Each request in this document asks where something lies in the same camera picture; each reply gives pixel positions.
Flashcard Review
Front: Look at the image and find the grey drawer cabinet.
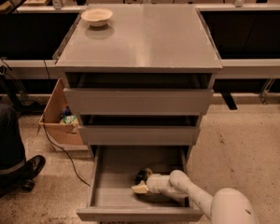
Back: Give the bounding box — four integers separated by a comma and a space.
55, 3, 223, 161

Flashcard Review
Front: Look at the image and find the black chair base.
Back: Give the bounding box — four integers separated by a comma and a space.
0, 57, 40, 112

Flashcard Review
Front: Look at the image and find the black workbench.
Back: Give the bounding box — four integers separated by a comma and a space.
196, 5, 280, 109
0, 5, 82, 79

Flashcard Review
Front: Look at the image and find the person's dark trouser leg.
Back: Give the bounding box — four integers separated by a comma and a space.
0, 104, 26, 175

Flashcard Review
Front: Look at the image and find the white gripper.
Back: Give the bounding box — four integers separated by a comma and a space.
132, 168, 171, 194

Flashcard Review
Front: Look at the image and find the white ceramic bowl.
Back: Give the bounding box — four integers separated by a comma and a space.
81, 8, 113, 27

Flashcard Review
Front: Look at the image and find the black leather shoe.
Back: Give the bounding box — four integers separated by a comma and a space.
0, 155, 46, 190

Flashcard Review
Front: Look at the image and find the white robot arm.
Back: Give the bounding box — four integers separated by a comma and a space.
132, 168, 259, 224

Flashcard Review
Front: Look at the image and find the right black workbench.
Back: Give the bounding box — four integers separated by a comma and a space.
196, 5, 280, 109

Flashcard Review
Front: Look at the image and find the grey open bottom drawer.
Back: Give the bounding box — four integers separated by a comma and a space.
77, 146, 203, 223

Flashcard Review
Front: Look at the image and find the grey middle drawer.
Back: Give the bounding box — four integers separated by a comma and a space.
78, 126, 200, 146

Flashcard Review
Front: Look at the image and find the grey top drawer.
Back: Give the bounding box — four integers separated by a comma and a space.
63, 88, 213, 116

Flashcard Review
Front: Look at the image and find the cardboard box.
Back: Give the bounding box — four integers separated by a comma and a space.
39, 78, 83, 149

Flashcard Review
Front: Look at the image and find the black floor cable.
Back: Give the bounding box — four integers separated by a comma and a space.
42, 59, 91, 188

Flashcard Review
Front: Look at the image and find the green packet in box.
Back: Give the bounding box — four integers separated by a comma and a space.
60, 115, 78, 124

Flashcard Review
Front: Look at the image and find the left black workbench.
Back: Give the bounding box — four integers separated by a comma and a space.
0, 5, 82, 79

